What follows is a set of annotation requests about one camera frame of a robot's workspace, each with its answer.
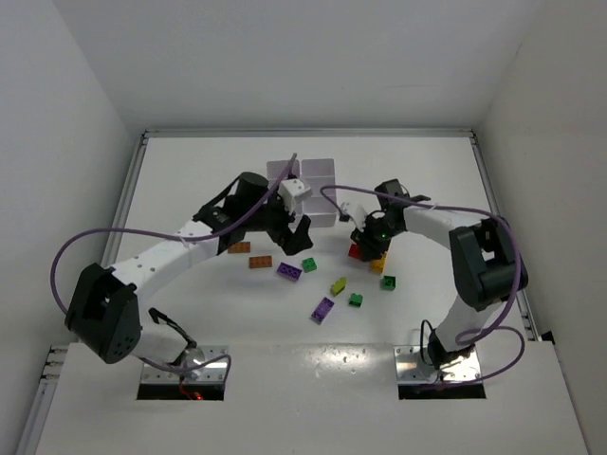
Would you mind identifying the red lego brick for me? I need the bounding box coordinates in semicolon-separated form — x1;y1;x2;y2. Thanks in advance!
348;244;362;261

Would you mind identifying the yellow lego brick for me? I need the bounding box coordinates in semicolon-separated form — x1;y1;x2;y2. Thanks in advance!
370;252;388;274

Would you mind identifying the green two-by-two lego brick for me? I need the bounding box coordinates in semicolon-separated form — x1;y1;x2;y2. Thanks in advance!
302;258;317;273

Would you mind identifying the purple butterfly lego brick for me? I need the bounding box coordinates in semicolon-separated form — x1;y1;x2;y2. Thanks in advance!
277;263;303;282

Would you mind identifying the orange lego plate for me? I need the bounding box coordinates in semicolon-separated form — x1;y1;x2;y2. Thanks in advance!
228;242;251;254
248;255;273;269

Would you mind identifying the lime green lego brick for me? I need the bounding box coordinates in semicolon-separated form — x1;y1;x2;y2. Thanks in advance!
330;277;347;297

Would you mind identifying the dark green lego brick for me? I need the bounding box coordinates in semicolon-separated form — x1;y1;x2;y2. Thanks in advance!
348;293;363;308

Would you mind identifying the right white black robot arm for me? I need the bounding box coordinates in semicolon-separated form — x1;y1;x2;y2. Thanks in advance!
351;179;528;368

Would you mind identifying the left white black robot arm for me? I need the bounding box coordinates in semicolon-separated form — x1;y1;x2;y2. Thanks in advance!
64;172;313;370

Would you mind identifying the left white divided container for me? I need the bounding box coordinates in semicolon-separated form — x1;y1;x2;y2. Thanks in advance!
267;159;304;191

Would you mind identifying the white divided container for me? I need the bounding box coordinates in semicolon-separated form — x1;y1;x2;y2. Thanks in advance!
267;159;304;191
301;158;338;228

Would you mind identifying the right white divided container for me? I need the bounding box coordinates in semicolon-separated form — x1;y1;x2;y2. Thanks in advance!
301;158;338;228

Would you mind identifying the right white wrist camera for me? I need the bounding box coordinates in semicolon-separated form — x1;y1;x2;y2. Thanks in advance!
339;202;368;231

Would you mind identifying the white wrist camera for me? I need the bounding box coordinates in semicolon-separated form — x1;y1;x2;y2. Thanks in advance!
339;202;368;231
278;178;312;212

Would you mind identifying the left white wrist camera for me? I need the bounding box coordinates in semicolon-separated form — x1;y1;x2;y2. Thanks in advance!
278;178;312;212

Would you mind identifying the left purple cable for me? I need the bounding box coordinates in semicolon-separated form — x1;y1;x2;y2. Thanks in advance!
50;152;299;380

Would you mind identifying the purple cable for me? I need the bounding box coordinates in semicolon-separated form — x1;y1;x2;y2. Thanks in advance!
320;185;528;390
50;152;299;380

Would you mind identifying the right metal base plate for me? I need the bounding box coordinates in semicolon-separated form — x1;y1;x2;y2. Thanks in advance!
394;345;482;386

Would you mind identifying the metal base plate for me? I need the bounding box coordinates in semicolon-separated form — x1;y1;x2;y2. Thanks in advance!
394;345;482;386
140;345;231;386

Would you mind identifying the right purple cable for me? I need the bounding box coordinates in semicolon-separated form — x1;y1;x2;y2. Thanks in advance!
320;185;528;390

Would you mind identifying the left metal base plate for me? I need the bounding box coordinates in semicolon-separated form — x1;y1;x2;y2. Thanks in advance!
140;345;231;386

